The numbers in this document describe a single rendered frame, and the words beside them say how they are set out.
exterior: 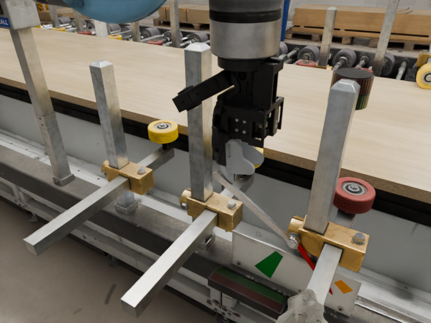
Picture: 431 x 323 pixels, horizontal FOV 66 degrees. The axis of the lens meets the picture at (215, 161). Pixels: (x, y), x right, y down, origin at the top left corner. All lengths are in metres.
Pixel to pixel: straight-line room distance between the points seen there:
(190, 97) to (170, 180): 0.61
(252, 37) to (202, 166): 0.32
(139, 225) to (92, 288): 0.86
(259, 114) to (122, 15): 0.23
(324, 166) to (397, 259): 0.43
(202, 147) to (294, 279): 0.33
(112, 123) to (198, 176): 0.24
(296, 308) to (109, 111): 0.55
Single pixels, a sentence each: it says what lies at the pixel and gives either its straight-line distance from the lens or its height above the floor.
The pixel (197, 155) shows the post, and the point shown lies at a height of 0.96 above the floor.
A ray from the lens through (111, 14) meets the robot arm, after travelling 0.27.
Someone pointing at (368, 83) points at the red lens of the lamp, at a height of 1.13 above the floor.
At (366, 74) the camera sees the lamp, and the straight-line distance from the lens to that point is 0.56.
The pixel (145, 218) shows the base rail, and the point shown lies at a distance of 0.91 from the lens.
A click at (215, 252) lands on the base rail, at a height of 0.70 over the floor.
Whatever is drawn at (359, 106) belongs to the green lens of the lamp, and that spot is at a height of 1.10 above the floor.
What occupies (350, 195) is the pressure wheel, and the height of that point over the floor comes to 0.91.
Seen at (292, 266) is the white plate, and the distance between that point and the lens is 0.70.
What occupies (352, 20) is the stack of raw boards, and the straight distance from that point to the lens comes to 6.48.
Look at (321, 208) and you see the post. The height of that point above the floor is 0.93.
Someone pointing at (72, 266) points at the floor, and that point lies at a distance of 1.84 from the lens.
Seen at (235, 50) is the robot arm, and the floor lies 1.20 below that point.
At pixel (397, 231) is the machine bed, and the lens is 0.87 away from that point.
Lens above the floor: 1.29
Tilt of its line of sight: 32 degrees down
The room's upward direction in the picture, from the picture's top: straight up
